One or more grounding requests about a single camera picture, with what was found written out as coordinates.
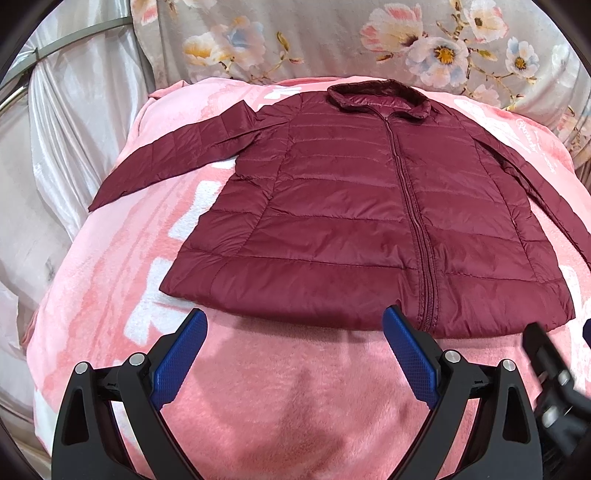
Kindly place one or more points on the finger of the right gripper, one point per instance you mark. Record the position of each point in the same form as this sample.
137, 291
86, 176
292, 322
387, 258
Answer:
555, 379

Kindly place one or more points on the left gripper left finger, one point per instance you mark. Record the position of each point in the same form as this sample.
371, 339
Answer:
88, 443

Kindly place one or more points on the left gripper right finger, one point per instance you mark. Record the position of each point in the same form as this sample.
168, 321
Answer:
504, 440

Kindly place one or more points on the maroon puffer jacket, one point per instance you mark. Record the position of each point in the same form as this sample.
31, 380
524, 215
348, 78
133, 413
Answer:
366, 195

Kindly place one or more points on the white satin curtain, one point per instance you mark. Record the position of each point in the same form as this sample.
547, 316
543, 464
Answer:
58, 143

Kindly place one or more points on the grey floral blanket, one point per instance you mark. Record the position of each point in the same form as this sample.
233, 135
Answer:
507, 54

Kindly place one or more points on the grey metal rail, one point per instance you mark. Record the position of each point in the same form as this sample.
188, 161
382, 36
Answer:
14, 84

